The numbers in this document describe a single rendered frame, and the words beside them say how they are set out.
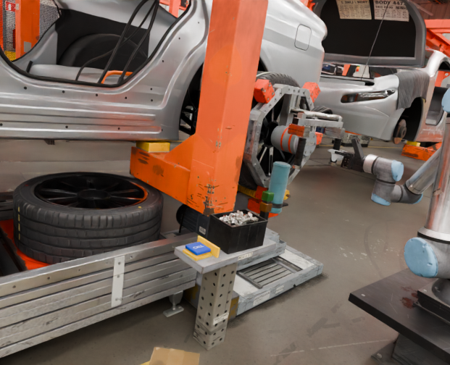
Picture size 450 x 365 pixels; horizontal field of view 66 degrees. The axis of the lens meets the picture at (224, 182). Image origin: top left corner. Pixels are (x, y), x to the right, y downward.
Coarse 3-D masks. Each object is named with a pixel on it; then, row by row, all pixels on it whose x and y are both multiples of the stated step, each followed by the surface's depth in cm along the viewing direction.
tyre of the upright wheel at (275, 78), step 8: (272, 72) 184; (256, 80) 176; (272, 80) 179; (280, 80) 183; (288, 80) 188; (240, 176) 184; (248, 176) 188; (240, 184) 193; (248, 184) 190; (256, 184) 195
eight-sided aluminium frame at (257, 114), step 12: (276, 84) 177; (276, 96) 172; (264, 108) 168; (312, 108) 197; (252, 120) 170; (252, 132) 170; (252, 144) 171; (252, 156) 172; (252, 168) 178; (264, 180) 186; (288, 180) 201
